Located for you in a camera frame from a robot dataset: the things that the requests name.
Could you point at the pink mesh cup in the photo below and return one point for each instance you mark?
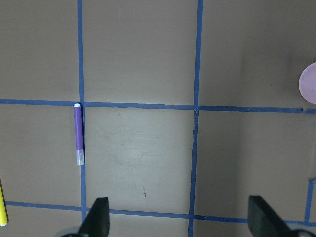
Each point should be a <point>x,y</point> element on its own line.
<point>307,83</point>

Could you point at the yellow pen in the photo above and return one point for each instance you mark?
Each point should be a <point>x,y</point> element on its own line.
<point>3,212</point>

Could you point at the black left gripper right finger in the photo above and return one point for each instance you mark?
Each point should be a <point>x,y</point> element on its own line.
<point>263,221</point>

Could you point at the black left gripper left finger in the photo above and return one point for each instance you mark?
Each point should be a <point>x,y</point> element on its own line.
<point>97,222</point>

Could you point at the purple pen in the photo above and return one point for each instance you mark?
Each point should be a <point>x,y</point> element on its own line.
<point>78,126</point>

